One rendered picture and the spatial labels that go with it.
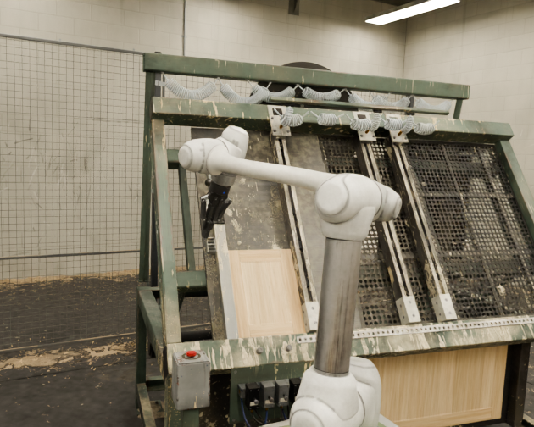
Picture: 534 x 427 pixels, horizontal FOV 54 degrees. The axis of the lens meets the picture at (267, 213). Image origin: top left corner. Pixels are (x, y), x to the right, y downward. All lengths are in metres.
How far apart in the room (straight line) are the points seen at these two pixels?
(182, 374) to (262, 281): 0.64
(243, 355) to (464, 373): 1.37
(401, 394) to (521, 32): 6.09
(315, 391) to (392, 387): 1.42
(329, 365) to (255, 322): 0.86
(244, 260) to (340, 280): 1.01
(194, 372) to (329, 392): 0.62
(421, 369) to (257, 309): 1.03
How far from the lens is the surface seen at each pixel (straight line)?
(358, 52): 8.93
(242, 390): 2.18
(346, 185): 1.35
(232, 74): 3.15
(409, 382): 2.92
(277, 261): 2.42
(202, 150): 1.69
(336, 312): 1.44
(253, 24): 7.95
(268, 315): 2.31
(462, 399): 3.17
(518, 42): 8.13
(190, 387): 1.95
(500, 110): 8.10
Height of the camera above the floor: 1.67
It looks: 7 degrees down
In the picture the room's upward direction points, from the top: 2 degrees clockwise
